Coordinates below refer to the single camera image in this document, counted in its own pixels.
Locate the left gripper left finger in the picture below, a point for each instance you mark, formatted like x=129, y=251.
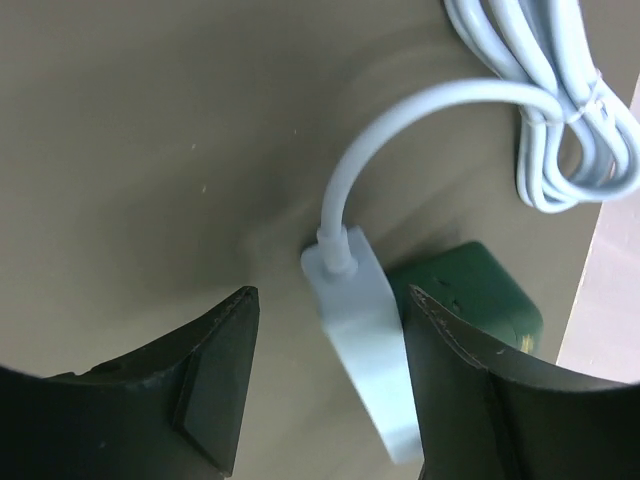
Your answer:
x=171, y=409

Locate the light blue power strip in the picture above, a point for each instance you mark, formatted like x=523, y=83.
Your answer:
x=360, y=317

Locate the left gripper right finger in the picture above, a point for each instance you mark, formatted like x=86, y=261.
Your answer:
x=487, y=410

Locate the dark green cube adapter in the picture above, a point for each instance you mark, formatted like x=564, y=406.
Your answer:
x=471, y=283

